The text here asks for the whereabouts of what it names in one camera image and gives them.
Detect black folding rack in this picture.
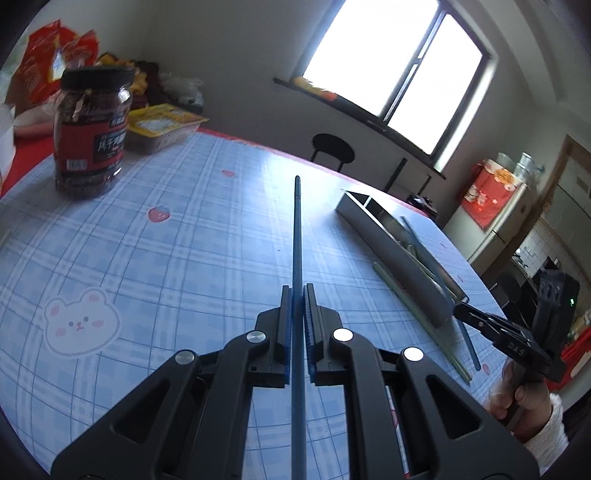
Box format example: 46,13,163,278
383,158,432,195

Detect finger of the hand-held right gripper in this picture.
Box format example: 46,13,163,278
453,301,509,344

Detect black cooker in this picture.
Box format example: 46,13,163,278
406,195,438,217

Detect orange item on sill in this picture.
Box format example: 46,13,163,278
293,76,338,101

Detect blue chopstick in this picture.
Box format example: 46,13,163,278
290,174,308,480
455,318,482,371

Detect dark cloth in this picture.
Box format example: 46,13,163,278
131,60,162,109

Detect blue plaid tablecloth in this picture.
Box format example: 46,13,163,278
0,131,513,480

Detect person's right hand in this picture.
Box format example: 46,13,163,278
485,360,553,431

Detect red snack bags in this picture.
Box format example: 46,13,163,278
16,19,100,104

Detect white fridge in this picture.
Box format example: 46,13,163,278
443,159,539,275

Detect yellow-lidded food tray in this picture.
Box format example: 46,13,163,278
126,104,209,154

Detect black-lidded snack jar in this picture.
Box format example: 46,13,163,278
53,66,136,200

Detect black round chair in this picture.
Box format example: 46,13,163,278
492,270,523,315
310,133,356,174

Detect wooden door frame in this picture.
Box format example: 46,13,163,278
536,134,591,222

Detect white container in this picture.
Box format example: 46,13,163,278
0,104,17,185

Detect clear plastic bag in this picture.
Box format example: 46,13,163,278
159,74,204,114

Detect window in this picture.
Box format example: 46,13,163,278
291,0,499,171

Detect grey-blue chopstick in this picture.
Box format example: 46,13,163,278
399,216,458,298

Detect green chopstick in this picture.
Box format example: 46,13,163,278
373,262,474,384

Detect steel utensil tray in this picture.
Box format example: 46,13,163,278
335,189,465,328

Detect red printed cloth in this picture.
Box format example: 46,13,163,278
461,159,520,229

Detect yellow snack bag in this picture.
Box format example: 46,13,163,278
95,53,139,68

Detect glass containers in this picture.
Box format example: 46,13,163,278
496,151,546,185

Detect person's right forearm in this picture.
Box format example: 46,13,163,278
522,394,570,462

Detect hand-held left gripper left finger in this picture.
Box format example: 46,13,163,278
51,285,293,480

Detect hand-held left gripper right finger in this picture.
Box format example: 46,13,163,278
302,283,541,480

